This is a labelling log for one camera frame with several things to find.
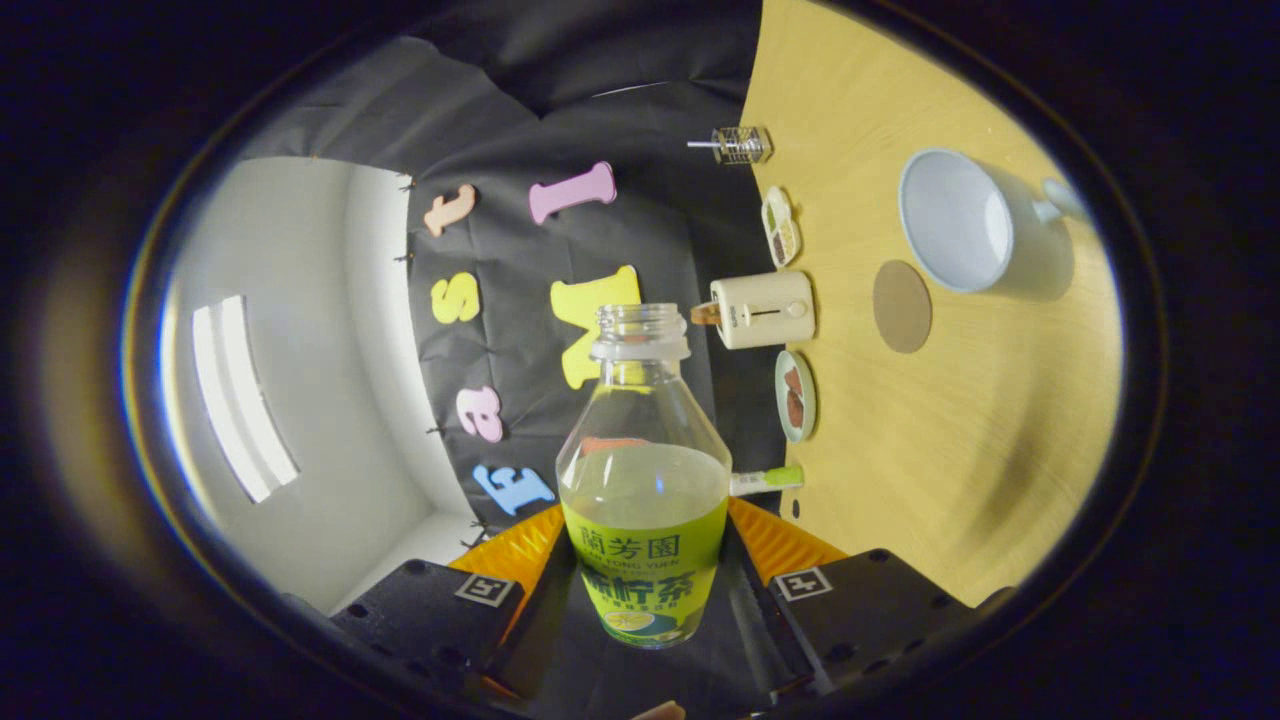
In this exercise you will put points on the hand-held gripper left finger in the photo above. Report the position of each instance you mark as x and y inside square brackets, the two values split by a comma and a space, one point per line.
[420, 610]

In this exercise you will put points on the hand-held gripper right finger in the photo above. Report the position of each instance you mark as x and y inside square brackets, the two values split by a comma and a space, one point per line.
[870, 610]

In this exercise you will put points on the green label juice bottle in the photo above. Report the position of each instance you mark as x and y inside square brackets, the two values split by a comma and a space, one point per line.
[645, 560]

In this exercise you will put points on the round brown coaster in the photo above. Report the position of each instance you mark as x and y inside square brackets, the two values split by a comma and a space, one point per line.
[902, 308]

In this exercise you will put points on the pale blue cup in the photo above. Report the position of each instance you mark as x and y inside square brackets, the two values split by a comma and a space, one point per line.
[950, 220]

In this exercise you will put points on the slim white green bottle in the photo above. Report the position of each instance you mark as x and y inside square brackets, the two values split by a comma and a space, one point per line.
[765, 480]

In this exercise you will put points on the wooden table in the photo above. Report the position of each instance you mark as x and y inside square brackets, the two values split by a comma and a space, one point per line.
[950, 450]

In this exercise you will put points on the brown food piece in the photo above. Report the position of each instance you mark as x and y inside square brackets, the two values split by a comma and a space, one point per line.
[796, 410]
[794, 381]

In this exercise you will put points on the pale green plate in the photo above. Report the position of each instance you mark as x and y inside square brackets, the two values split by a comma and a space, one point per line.
[808, 400]

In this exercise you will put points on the long ceiling light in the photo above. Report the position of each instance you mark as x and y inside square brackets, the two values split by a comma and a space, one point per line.
[240, 400]

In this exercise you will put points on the cream toaster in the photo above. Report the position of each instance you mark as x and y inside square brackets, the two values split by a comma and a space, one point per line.
[765, 310]

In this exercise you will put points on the brown toast slice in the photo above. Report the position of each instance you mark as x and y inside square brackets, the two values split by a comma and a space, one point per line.
[703, 314]

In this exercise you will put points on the white divided dish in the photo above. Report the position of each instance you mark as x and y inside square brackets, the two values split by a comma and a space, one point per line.
[782, 228]

